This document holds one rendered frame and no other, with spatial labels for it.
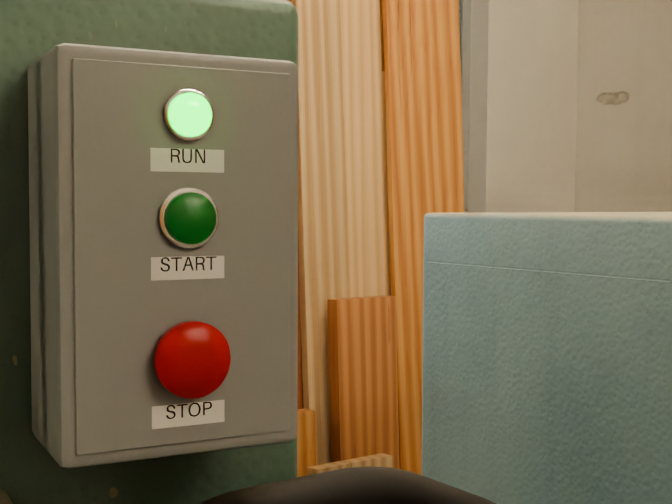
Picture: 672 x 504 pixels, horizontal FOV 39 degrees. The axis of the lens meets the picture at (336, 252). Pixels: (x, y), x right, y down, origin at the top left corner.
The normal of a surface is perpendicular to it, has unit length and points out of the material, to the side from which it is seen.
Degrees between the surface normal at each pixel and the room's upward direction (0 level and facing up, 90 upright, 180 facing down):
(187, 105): 87
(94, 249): 90
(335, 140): 86
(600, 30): 90
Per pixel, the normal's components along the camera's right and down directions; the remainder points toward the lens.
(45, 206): -0.88, 0.02
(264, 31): 0.47, 0.05
